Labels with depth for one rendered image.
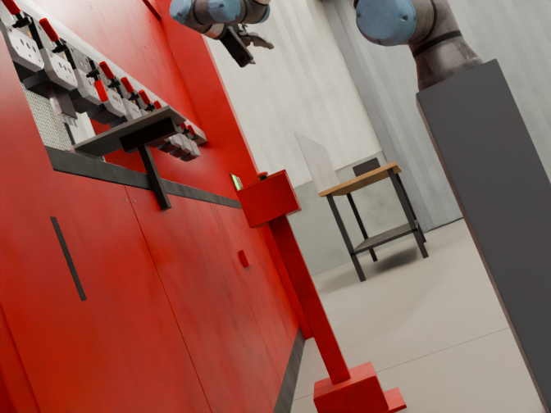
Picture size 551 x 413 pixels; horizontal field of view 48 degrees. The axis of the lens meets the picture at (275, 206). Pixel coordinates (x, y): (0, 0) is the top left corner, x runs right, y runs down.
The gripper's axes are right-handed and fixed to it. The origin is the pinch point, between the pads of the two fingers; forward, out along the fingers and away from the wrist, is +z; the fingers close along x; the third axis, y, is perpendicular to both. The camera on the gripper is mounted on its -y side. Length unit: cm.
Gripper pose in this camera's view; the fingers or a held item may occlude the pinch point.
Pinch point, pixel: (262, 56)
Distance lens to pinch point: 198.7
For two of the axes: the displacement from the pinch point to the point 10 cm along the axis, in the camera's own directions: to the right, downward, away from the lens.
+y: -3.0, -8.5, 4.3
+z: 6.3, 1.6, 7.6
